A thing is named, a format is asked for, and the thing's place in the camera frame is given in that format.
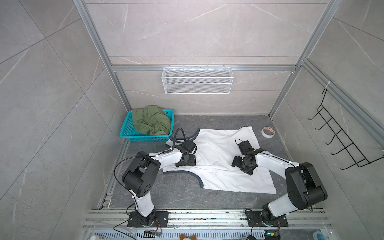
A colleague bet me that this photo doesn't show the white tank top navy trim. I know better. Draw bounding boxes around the white tank top navy trim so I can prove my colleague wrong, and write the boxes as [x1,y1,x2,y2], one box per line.
[163,127,277,195]

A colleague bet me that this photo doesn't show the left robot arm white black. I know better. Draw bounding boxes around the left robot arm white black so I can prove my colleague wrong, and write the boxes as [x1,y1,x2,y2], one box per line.
[122,140,198,217]

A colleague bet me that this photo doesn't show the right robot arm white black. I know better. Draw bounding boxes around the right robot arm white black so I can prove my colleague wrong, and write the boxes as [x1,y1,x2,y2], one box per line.
[232,140,328,226]

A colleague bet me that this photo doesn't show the green tank top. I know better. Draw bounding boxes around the green tank top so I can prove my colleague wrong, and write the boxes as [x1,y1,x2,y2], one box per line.
[132,106,171,136]

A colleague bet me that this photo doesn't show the roll of white tape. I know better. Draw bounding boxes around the roll of white tape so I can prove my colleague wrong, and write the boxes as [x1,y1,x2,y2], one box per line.
[261,127,276,139]

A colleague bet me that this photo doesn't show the teal plastic basket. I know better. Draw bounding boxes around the teal plastic basket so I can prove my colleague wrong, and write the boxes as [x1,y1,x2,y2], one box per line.
[120,109,175,143]

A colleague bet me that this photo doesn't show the left black corrugated cable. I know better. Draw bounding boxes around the left black corrugated cable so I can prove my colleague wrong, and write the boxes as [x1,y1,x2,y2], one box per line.
[170,127,193,151]

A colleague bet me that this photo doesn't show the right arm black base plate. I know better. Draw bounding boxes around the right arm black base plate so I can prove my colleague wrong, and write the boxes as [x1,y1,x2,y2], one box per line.
[244,209,289,227]

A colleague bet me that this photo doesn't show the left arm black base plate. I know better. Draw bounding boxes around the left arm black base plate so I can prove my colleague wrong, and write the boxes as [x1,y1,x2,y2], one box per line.
[127,211,169,228]

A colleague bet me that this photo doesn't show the white wire mesh shelf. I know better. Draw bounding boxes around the white wire mesh shelf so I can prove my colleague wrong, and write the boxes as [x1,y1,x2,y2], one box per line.
[162,67,234,95]

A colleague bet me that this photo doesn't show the aluminium front rail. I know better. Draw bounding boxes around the aluminium front rail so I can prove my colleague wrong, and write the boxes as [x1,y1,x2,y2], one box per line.
[81,209,332,231]

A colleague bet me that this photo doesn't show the black wire hook rack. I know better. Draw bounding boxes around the black wire hook rack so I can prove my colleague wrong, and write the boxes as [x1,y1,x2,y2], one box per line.
[308,89,384,171]

